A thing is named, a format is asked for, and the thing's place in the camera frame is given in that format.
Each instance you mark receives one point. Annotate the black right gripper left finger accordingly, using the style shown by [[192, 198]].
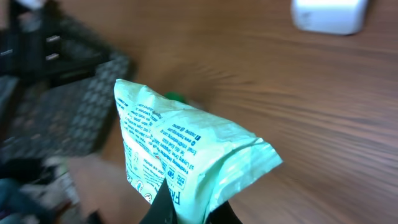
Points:
[[162, 209]]

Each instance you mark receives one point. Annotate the dark grey mesh basket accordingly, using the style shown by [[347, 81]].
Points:
[[70, 120]]

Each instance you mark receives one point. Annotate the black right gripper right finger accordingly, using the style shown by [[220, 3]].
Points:
[[224, 214]]

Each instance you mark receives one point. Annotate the teal snack packet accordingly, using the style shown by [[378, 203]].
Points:
[[204, 159]]

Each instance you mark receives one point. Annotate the green lid jar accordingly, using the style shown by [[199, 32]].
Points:
[[176, 97]]

